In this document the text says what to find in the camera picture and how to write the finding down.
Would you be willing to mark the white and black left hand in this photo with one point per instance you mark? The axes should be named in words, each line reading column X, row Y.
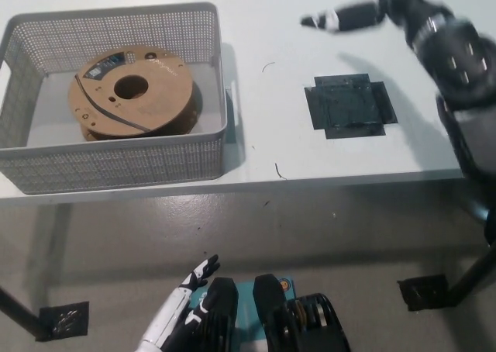
column 174, row 309

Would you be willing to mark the brown cardboard filament spool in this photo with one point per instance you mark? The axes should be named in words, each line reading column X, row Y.
column 131, row 108

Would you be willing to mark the black and teal robot body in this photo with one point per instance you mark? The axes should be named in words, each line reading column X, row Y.
column 271, row 317

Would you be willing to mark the black tape patch on table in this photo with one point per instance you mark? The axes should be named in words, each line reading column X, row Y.
column 348, row 104

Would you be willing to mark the grey perforated storage basket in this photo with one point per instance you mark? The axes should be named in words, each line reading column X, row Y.
column 116, row 166

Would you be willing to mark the black table leg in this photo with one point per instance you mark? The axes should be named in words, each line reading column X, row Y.
column 472, row 278
column 19, row 313

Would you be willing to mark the black table frame brace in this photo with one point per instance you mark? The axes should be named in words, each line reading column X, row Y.
column 486, row 228

